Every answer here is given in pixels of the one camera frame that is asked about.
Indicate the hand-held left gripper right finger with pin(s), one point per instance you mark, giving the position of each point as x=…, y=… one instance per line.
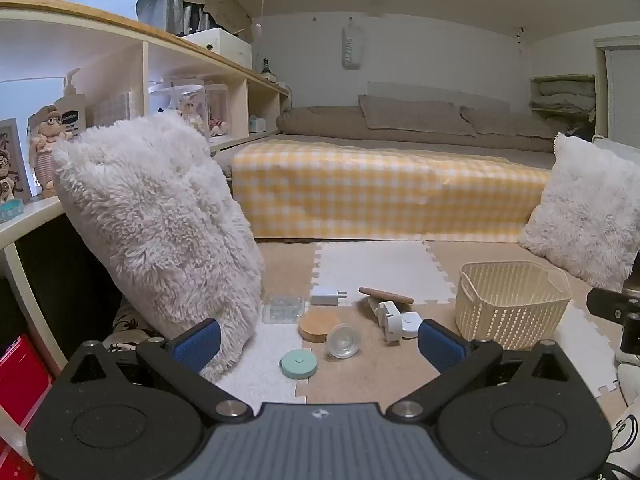
x=441, y=351

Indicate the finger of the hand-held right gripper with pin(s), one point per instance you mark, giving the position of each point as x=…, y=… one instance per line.
x=605, y=304

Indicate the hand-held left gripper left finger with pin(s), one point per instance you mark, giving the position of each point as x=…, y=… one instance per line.
x=197, y=345

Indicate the white folding handheld device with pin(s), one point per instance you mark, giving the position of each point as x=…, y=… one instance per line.
x=400, y=322

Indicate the cream plastic basket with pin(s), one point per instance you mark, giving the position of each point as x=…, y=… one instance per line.
x=505, y=305

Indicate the brown wooden stick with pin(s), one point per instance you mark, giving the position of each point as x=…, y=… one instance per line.
x=385, y=295

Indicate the clear plastic box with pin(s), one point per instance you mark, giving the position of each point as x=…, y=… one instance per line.
x=282, y=310

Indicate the clear glass cup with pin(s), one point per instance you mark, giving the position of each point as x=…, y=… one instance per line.
x=342, y=342

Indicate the teal round disc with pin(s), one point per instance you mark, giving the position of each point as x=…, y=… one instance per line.
x=298, y=364

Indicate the round wooden lid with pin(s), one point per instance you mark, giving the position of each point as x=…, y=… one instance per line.
x=319, y=325

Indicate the white charger plug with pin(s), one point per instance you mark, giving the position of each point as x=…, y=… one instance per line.
x=325, y=296

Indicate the white foam mat tile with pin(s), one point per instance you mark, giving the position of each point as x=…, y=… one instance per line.
x=260, y=380
x=380, y=265
x=585, y=355

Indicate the white cloth bag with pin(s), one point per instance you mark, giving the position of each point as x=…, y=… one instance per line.
x=627, y=430

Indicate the fluffy white pillow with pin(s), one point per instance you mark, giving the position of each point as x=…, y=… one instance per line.
x=150, y=220
x=585, y=210

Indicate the yellow checked mattress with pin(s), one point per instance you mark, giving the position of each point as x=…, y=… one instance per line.
x=390, y=190

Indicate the red box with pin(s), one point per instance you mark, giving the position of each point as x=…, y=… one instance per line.
x=22, y=385

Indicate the brown bed pillow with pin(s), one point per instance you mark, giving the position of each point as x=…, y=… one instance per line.
x=410, y=115
x=505, y=122

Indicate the folded beige blankets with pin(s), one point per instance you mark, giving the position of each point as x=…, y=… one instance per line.
x=562, y=95

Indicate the small tissue box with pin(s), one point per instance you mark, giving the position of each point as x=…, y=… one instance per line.
x=256, y=124

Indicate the small teal bowl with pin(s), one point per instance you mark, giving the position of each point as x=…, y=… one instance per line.
x=10, y=211

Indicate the clear doll display case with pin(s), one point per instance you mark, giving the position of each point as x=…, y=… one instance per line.
x=190, y=110
x=217, y=110

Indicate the doll figure with glasses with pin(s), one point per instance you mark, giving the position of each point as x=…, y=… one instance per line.
x=47, y=150

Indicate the white patterned box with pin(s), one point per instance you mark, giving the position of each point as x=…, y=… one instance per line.
x=115, y=110

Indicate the brown duvet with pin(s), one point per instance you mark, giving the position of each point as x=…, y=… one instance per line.
x=325, y=127

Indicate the white lotion pump bottle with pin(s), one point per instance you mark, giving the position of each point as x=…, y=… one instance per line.
x=72, y=115

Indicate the small dark figurine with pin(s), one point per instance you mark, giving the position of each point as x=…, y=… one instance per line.
x=266, y=66

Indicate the white storage box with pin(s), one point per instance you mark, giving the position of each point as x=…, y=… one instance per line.
x=220, y=47

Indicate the grey hanging clothes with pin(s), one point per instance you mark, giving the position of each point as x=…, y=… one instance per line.
x=170, y=10

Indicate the white wooden shelf unit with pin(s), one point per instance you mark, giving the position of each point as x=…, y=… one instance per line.
x=100, y=20

